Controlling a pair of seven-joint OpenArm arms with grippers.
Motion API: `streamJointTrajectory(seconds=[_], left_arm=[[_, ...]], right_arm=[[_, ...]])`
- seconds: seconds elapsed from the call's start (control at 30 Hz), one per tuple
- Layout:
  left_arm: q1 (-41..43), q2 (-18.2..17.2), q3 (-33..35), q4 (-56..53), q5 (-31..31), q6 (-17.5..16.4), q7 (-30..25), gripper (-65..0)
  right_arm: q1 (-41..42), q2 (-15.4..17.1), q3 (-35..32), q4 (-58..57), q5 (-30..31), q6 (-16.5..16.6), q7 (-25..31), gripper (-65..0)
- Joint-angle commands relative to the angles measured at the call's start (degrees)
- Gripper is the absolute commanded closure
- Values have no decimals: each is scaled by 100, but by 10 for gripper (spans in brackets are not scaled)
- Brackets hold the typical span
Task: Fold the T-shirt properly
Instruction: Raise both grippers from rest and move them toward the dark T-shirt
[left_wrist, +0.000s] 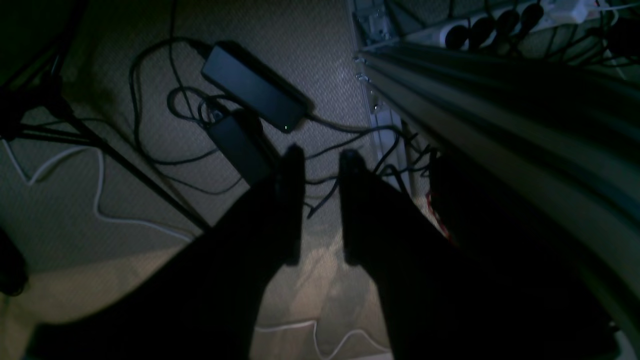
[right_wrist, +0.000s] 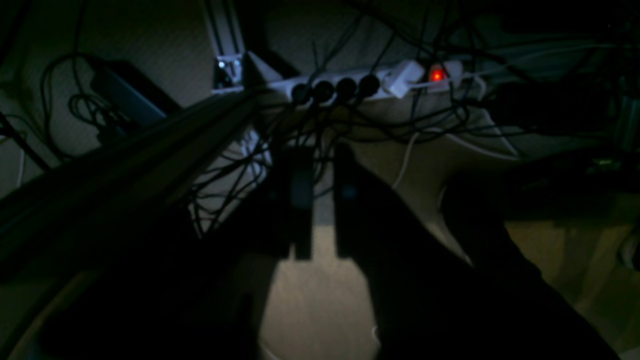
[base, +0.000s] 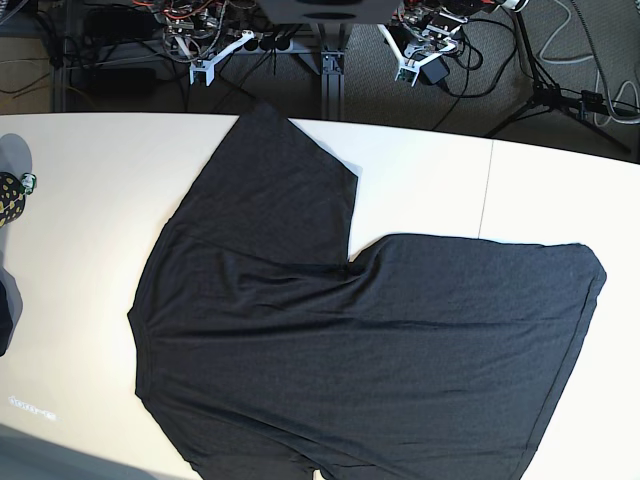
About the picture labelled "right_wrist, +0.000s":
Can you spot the black power adapter brick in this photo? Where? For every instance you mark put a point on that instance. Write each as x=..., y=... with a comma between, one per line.
x=131, y=92

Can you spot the aluminium frame post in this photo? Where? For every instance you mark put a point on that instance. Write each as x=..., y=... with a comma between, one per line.
x=226, y=37

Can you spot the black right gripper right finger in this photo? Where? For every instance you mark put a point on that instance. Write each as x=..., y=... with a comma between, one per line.
x=364, y=210

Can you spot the white power strip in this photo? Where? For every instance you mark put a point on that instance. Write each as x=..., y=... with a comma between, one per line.
x=384, y=82

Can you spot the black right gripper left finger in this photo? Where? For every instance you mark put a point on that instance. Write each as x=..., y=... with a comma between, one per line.
x=292, y=195

